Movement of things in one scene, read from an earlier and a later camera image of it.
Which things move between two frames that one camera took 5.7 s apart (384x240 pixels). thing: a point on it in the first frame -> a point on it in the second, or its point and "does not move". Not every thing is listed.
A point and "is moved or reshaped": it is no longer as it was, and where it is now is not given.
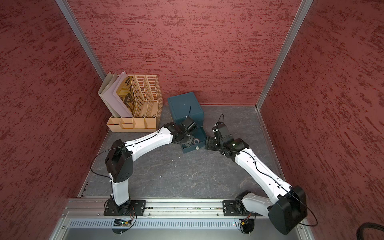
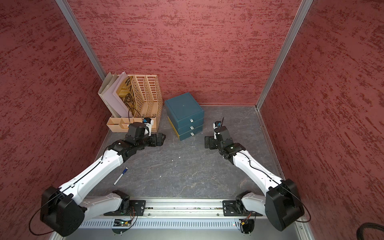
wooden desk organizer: (148, 103) does not move
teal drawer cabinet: (186, 105) is moved or reshaped
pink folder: (108, 94) does not move
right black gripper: (209, 143) does not move
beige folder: (109, 79) does not move
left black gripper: (188, 143) -> (160, 140)
